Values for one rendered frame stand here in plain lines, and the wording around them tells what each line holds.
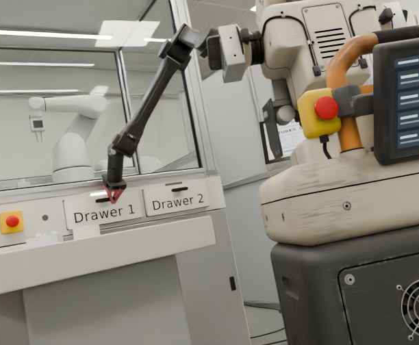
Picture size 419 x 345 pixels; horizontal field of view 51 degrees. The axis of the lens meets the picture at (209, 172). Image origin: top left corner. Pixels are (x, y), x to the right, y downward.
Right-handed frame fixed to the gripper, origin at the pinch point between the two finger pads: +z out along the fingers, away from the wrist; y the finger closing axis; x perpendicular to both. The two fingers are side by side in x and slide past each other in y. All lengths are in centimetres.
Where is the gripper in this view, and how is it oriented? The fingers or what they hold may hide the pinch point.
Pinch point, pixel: (112, 200)
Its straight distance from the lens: 172.6
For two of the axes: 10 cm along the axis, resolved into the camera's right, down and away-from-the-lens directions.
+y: -5.0, -4.2, 7.6
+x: -8.6, 0.9, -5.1
